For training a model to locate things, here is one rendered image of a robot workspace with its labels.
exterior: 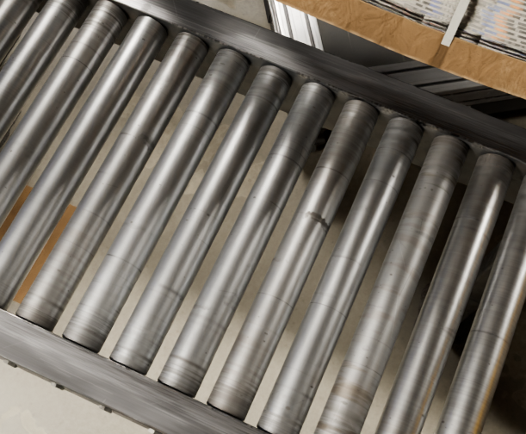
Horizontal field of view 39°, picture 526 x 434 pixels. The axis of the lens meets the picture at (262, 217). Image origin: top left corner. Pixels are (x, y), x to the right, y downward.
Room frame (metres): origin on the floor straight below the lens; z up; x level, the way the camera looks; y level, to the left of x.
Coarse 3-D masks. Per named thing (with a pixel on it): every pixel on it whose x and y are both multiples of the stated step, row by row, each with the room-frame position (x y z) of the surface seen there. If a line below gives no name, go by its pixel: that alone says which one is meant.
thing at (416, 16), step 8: (368, 0) 0.49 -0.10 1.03; (376, 0) 0.49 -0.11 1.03; (384, 0) 0.49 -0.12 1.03; (392, 0) 0.49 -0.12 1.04; (400, 0) 0.49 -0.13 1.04; (408, 0) 0.49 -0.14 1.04; (416, 0) 0.49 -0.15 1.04; (424, 0) 0.48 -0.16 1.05; (384, 8) 0.49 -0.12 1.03; (392, 8) 0.49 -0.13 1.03; (400, 8) 0.48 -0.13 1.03; (408, 8) 0.48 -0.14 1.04; (416, 8) 0.48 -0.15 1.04; (424, 8) 0.48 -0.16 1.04; (408, 16) 0.48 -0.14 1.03; (416, 16) 0.48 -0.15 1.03
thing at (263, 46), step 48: (96, 0) 0.66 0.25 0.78; (144, 0) 0.65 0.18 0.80; (192, 0) 0.66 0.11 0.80; (240, 48) 0.58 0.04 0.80; (288, 48) 0.58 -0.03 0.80; (288, 96) 0.55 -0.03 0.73; (336, 96) 0.52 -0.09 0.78; (384, 96) 0.51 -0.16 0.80; (432, 96) 0.52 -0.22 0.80; (480, 144) 0.45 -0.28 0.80
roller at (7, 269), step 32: (128, 32) 0.61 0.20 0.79; (160, 32) 0.61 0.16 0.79; (128, 64) 0.55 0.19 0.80; (96, 96) 0.50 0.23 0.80; (128, 96) 0.51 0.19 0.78; (96, 128) 0.45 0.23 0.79; (64, 160) 0.40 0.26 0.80; (32, 192) 0.35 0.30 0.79; (64, 192) 0.36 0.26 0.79; (32, 224) 0.31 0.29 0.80; (0, 256) 0.27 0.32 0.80; (32, 256) 0.27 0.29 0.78; (0, 288) 0.22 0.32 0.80
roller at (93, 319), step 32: (224, 64) 0.55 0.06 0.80; (224, 96) 0.51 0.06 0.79; (192, 128) 0.45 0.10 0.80; (160, 160) 0.41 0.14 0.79; (192, 160) 0.41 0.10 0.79; (160, 192) 0.36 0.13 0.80; (128, 224) 0.32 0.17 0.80; (160, 224) 0.32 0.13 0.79; (128, 256) 0.27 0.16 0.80; (96, 288) 0.23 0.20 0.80; (128, 288) 0.24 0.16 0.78; (96, 320) 0.19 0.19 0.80; (96, 352) 0.16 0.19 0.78
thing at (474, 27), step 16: (432, 0) 0.48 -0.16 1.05; (448, 0) 0.48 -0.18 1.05; (480, 0) 0.47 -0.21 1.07; (496, 0) 0.47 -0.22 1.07; (432, 16) 0.48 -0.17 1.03; (448, 16) 0.47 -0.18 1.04; (464, 16) 0.47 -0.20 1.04; (480, 16) 0.47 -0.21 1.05; (464, 32) 0.46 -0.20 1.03; (480, 32) 0.46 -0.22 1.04
